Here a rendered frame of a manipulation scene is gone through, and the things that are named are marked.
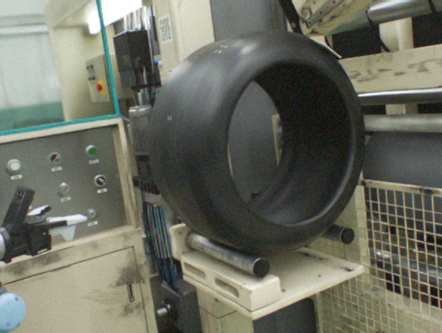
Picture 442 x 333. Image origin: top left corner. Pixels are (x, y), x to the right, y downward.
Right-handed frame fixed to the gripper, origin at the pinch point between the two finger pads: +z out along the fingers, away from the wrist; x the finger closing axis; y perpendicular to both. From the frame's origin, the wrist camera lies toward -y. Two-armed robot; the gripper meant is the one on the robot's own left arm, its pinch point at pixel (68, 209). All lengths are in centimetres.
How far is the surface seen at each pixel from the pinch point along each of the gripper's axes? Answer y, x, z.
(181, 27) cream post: -46, 10, 36
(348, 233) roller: 8, 60, 41
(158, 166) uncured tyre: -13.0, 24.3, 9.3
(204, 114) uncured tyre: -26.8, 39.7, 8.2
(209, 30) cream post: -45, 14, 45
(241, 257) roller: 8.9, 43.2, 16.4
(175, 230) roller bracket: 10.4, 15.7, 23.8
